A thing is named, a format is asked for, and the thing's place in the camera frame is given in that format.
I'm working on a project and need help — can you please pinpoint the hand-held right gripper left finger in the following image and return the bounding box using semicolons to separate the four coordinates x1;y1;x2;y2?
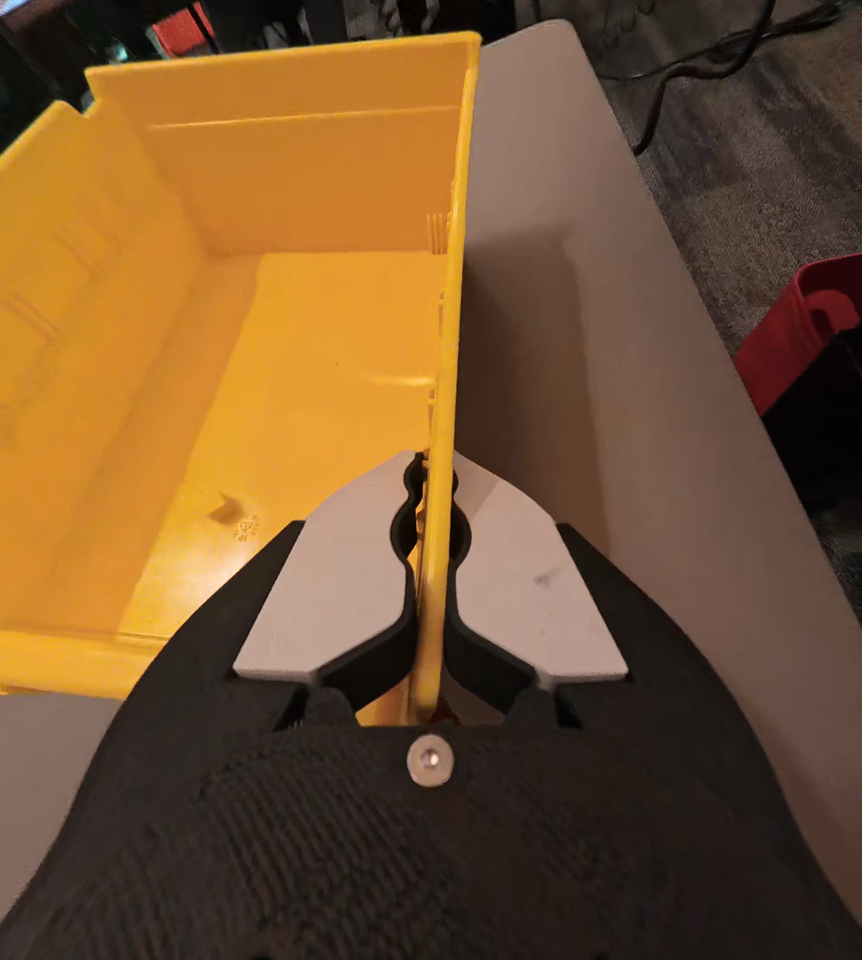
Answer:
232;450;428;710

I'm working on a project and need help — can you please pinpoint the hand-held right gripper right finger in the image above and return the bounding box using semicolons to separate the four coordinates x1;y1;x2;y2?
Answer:
442;450;629;714

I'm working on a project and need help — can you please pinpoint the yellow plastic bin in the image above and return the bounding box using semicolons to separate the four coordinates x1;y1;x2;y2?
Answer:
0;30;483;729

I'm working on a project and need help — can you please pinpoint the red plastic crate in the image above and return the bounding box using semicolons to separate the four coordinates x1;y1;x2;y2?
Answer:
734;243;862;417

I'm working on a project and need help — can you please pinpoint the black floor cable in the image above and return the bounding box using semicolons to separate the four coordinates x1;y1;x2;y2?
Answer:
596;0;845;156

